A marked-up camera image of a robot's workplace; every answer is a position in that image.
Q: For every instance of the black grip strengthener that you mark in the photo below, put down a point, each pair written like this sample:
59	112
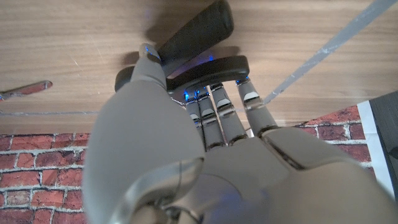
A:
199	31

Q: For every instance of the red brick print backdrop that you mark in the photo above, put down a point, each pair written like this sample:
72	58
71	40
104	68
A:
31	174

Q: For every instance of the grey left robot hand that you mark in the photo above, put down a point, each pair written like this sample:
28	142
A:
217	174

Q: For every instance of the grey tape outline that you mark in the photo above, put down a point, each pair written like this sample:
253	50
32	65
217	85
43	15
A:
342	35

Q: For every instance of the dark grey door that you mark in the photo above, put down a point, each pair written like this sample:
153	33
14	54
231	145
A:
385	130

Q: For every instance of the black and white panel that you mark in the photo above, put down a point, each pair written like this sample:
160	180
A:
370	140

